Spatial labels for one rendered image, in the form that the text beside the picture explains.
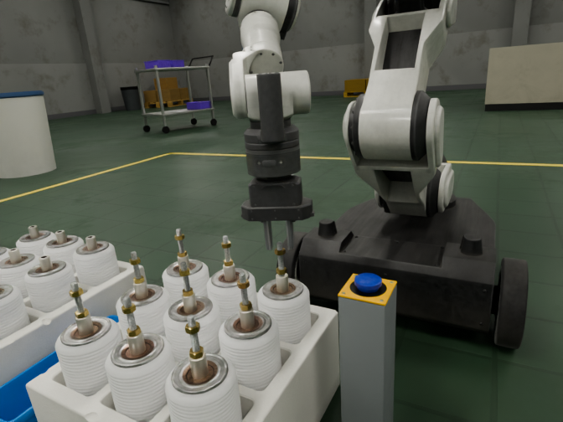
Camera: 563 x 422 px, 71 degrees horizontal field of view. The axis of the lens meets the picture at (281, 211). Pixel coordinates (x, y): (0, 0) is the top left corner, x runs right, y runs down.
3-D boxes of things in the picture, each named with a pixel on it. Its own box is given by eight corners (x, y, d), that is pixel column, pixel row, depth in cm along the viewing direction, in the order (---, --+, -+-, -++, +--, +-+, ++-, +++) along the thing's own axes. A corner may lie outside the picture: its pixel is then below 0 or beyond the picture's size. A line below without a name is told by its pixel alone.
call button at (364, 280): (358, 281, 62) (358, 270, 61) (384, 286, 60) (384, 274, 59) (350, 294, 58) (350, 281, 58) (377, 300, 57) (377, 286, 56)
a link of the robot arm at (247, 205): (235, 225, 65) (227, 153, 61) (247, 207, 74) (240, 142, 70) (312, 223, 63) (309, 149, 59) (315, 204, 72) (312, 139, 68)
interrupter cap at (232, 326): (260, 345, 58) (260, 341, 58) (215, 337, 61) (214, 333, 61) (278, 316, 65) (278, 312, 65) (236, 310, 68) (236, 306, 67)
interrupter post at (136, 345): (147, 346, 60) (144, 326, 59) (145, 356, 58) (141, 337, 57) (131, 347, 60) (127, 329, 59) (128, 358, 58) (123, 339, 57)
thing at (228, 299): (214, 345, 87) (204, 272, 82) (256, 336, 90) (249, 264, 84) (219, 374, 79) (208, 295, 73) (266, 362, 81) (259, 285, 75)
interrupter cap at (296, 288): (307, 298, 70) (307, 295, 69) (264, 304, 69) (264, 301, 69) (299, 278, 77) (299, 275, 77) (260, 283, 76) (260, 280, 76)
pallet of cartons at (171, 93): (173, 104, 1305) (168, 77, 1278) (199, 102, 1254) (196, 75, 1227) (138, 108, 1183) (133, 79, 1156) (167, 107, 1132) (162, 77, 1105)
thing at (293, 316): (317, 383, 75) (314, 299, 69) (267, 391, 73) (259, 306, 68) (307, 350, 84) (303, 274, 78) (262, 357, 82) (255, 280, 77)
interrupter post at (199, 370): (208, 381, 52) (204, 360, 51) (189, 382, 52) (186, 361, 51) (210, 367, 54) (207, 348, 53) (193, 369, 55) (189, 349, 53)
